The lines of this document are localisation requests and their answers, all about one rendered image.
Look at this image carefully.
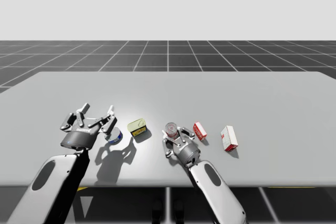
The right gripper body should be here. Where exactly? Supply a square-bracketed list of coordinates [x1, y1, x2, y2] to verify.
[172, 141, 202, 168]

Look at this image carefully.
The green and blue rectangular can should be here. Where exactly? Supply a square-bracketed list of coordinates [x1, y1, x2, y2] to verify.
[127, 118, 148, 137]

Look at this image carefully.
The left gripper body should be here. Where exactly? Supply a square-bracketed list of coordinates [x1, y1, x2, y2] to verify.
[60, 126, 100, 151]

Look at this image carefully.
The blue flat can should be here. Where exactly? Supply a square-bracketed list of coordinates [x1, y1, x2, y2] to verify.
[104, 126, 123, 145]

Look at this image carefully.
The red and white can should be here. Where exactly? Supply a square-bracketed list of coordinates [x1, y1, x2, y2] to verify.
[164, 122, 180, 140]

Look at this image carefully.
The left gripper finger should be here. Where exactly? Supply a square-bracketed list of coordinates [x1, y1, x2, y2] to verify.
[88, 105, 118, 135]
[59, 103, 91, 132]

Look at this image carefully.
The red and white carton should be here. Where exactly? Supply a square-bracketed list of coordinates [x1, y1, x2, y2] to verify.
[220, 125, 239, 152]

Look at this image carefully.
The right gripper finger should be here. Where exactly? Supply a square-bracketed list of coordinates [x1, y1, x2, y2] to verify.
[162, 130, 175, 159]
[177, 126, 196, 146]

